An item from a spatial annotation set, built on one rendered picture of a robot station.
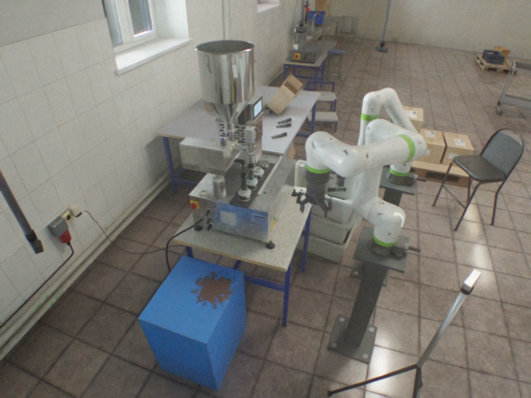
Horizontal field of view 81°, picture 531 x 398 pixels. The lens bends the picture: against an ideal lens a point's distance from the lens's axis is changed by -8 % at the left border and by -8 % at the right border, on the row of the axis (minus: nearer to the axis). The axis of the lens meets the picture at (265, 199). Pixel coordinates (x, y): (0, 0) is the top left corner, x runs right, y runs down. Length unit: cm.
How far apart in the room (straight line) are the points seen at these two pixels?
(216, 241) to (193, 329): 53
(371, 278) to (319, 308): 81
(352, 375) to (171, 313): 123
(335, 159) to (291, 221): 109
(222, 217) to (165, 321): 65
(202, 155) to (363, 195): 85
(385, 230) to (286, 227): 68
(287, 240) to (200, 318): 67
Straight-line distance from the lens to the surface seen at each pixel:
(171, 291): 205
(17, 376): 288
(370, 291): 204
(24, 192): 266
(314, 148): 118
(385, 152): 127
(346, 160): 111
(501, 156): 371
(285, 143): 305
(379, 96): 235
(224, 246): 201
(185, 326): 189
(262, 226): 189
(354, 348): 252
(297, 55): 611
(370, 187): 169
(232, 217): 193
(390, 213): 168
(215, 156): 177
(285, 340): 250
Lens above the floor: 217
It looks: 37 degrees down
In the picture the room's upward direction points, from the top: straight up
